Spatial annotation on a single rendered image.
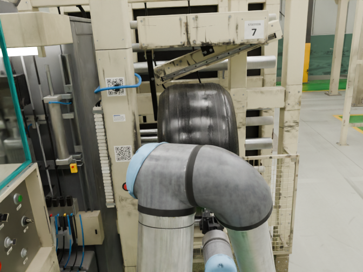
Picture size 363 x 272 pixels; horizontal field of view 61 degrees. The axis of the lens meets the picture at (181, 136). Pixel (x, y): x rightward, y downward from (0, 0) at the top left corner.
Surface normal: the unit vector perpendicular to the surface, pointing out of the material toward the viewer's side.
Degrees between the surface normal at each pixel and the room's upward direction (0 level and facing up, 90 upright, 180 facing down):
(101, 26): 90
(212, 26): 90
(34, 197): 90
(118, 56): 90
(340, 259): 0
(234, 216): 106
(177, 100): 28
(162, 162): 46
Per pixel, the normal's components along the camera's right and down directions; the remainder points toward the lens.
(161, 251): -0.06, 0.00
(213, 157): 0.00, -0.64
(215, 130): -0.01, -0.26
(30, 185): 0.02, 0.32
